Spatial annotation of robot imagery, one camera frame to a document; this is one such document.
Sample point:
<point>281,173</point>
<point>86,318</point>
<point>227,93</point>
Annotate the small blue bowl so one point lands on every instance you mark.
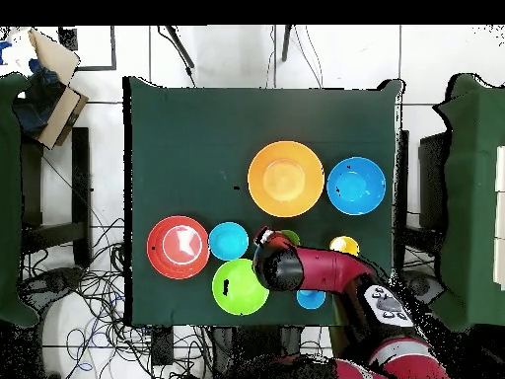
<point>229,241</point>

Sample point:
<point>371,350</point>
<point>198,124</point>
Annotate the green cup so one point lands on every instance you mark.
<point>292,236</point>

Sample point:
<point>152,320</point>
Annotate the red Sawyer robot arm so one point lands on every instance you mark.
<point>327,268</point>

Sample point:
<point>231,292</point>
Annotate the large orange bowl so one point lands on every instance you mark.
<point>286,179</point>

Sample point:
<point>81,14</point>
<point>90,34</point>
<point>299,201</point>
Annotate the large green bowl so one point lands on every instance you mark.
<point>240,290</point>

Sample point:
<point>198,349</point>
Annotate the dark green table cloth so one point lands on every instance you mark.
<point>189,138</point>

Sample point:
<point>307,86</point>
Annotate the yellow cup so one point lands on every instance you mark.
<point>345,244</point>

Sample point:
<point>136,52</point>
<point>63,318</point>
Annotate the wide red bowl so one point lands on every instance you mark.
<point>158,248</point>

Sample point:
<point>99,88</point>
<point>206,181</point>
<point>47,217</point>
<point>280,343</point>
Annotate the large blue bowl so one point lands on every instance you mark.
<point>356,185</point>

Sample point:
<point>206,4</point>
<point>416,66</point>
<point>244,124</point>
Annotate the blue cup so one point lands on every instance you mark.
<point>311,301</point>

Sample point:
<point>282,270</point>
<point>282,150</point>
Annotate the black tripod leg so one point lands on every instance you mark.
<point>286,43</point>
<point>181,49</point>

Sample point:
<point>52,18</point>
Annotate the cardboard box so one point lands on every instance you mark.
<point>59,114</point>

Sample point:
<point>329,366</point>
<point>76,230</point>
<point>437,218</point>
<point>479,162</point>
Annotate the green cloth side table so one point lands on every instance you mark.
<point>469,197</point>
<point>10,197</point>

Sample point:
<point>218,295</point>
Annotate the dark blue cloth bundle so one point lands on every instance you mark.
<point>37,106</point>

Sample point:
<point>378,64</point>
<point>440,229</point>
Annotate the white box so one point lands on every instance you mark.
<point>501,217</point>

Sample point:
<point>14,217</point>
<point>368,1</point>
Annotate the black stool frame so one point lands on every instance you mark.
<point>81,177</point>

